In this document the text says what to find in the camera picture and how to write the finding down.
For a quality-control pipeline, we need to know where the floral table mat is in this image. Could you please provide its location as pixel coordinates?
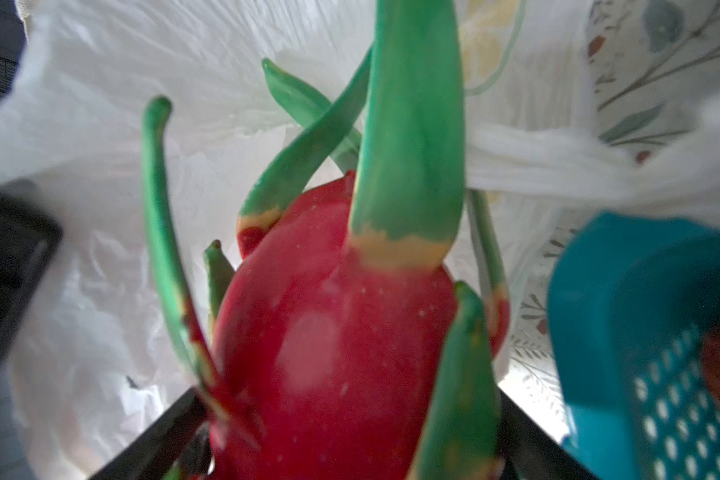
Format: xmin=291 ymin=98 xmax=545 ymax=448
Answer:
xmin=501 ymin=1 xmax=720 ymax=443

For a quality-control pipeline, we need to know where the pink dragon fruit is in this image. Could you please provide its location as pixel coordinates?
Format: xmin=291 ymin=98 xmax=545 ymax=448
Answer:
xmin=142 ymin=1 xmax=504 ymax=479

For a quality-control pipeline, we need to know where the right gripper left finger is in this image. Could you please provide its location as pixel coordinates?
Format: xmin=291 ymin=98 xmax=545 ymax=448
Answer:
xmin=90 ymin=389 xmax=207 ymax=480

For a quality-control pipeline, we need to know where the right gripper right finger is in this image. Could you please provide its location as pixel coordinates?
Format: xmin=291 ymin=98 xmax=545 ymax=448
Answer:
xmin=497 ymin=390 xmax=596 ymax=480

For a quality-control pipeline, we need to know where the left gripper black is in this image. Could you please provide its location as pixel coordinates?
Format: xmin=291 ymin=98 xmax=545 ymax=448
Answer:
xmin=0 ymin=180 xmax=63 ymax=365

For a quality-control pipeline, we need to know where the white plastic grocery bag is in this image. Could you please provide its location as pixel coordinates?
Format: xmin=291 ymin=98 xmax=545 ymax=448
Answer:
xmin=0 ymin=1 xmax=720 ymax=479

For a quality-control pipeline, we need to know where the teal plastic fruit basket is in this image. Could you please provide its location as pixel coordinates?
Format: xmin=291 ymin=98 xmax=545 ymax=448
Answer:
xmin=547 ymin=213 xmax=720 ymax=479

